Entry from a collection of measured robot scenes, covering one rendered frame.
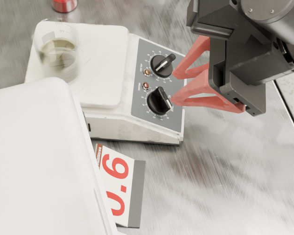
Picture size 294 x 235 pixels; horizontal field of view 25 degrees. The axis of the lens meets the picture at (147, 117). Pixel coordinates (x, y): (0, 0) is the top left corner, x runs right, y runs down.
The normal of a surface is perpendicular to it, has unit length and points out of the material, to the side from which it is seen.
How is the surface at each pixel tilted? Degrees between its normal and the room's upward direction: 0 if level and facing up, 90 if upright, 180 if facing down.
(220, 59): 41
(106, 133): 90
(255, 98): 49
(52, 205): 0
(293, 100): 0
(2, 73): 0
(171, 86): 30
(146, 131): 90
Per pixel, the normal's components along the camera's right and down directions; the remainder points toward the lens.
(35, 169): 0.00, -0.50
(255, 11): -0.66, -0.28
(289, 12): 0.38, 0.68
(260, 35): -0.07, 0.86
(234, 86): 0.75, -0.28
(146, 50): 0.50, -0.40
